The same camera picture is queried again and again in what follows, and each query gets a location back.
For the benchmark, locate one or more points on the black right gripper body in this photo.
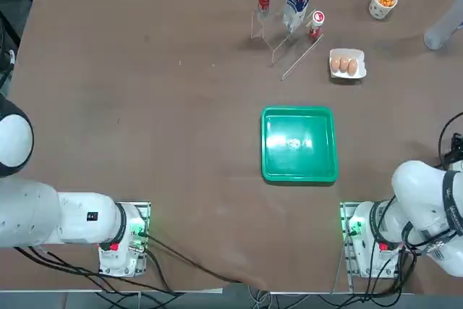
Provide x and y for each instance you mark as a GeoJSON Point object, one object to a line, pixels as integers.
{"type": "Point", "coordinates": [455, 150]}

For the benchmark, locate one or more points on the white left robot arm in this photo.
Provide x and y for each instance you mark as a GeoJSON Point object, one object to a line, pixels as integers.
{"type": "Point", "coordinates": [36, 211]}

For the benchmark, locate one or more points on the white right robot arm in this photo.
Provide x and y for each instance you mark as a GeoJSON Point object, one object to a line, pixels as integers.
{"type": "Point", "coordinates": [419, 193]}

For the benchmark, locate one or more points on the brown egg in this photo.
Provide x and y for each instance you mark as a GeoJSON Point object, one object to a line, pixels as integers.
{"type": "Point", "coordinates": [352, 66]}
{"type": "Point", "coordinates": [344, 64]}
{"type": "Point", "coordinates": [336, 64]}

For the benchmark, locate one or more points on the white egg box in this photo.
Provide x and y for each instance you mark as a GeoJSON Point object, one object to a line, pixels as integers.
{"type": "Point", "coordinates": [337, 74]}

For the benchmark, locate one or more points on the white paper popcorn cup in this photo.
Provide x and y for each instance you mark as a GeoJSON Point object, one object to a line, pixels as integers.
{"type": "Point", "coordinates": [378, 10]}

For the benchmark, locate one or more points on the green plastic tray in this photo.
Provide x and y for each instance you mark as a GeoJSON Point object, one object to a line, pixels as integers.
{"type": "Point", "coordinates": [275, 164]}

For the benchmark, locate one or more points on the red white-capped yogurt bottle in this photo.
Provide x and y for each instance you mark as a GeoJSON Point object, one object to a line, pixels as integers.
{"type": "Point", "coordinates": [315, 23]}

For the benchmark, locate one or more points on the clear acrylic shelf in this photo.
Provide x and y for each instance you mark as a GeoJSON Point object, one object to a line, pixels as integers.
{"type": "Point", "coordinates": [285, 48]}

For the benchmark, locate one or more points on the blue white milk carton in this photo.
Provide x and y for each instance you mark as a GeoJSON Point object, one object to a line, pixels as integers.
{"type": "Point", "coordinates": [294, 8]}

